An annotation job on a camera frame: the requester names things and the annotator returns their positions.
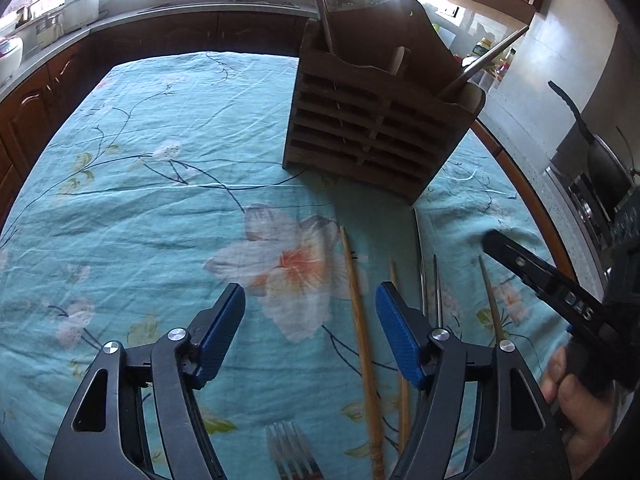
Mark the white pink rice cooker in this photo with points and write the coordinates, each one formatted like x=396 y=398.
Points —
x=7 y=57

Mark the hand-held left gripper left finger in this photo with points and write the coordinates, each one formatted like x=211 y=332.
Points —
x=222 y=335

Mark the gas stove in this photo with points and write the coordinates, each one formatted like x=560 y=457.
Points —
x=585 y=200

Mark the cooking oil bottle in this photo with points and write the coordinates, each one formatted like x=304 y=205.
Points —
x=482 y=47

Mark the metal fork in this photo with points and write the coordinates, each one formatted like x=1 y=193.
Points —
x=295 y=460

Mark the black wok with lid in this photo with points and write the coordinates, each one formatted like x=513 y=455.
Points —
x=600 y=150

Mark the person's right hand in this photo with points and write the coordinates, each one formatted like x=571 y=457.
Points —
x=580 y=410

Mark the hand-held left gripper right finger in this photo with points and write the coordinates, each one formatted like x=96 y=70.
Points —
x=400 y=340

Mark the wooden chopstick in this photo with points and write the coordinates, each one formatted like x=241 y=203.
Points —
x=358 y=335
x=491 y=300
x=404 y=420

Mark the teal floral tablecloth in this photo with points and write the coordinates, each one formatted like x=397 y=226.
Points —
x=150 y=210

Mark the white round cooker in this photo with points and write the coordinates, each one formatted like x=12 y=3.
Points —
x=82 y=5

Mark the small white juicer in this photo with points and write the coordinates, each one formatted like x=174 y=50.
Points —
x=47 y=27

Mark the wooden utensil holder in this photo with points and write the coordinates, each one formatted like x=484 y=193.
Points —
x=380 y=130

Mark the metal chopstick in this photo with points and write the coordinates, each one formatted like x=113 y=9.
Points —
x=437 y=290
x=419 y=260
x=485 y=62
x=322 y=15

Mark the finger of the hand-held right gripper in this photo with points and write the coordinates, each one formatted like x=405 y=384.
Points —
x=520 y=262

